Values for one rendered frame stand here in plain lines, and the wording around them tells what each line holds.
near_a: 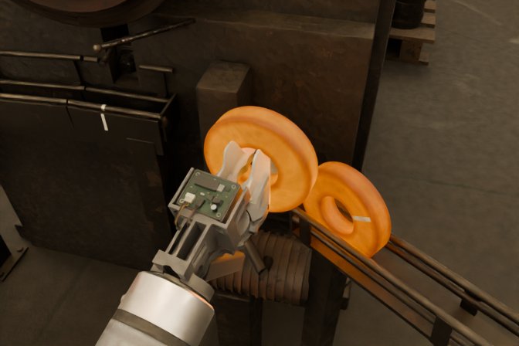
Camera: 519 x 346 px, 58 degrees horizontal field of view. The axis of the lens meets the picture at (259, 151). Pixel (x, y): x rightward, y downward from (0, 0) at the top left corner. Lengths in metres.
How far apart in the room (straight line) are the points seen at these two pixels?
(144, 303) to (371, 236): 0.34
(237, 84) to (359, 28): 0.23
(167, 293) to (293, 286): 0.44
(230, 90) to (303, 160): 0.27
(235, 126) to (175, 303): 0.23
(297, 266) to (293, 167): 0.33
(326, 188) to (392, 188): 1.10
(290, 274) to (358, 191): 0.28
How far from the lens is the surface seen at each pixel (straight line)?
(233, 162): 0.58
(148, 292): 0.48
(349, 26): 0.85
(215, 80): 0.82
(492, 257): 1.70
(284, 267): 0.88
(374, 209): 0.67
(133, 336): 0.48
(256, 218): 0.55
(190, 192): 0.51
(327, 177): 0.69
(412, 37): 2.47
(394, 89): 2.31
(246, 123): 0.57
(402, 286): 0.68
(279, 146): 0.57
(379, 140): 1.99
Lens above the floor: 1.25
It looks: 42 degrees down
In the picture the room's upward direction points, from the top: straight up
